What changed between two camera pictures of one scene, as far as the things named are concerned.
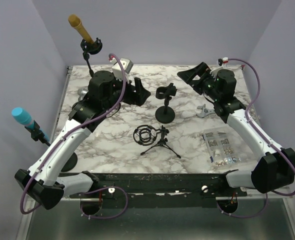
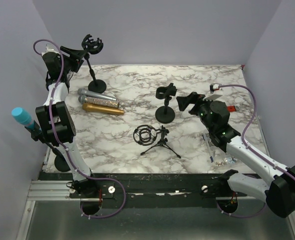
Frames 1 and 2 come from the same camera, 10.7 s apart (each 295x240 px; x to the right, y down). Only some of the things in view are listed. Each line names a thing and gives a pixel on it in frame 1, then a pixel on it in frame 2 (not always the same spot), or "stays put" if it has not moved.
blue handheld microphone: (23, 116) stays put
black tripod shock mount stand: (145, 134) stays put
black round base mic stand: (165, 114) stays put
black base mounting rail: (160, 190) stays put
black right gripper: (202, 69) -> (193, 98)
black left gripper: (138, 97) -> (75, 58)
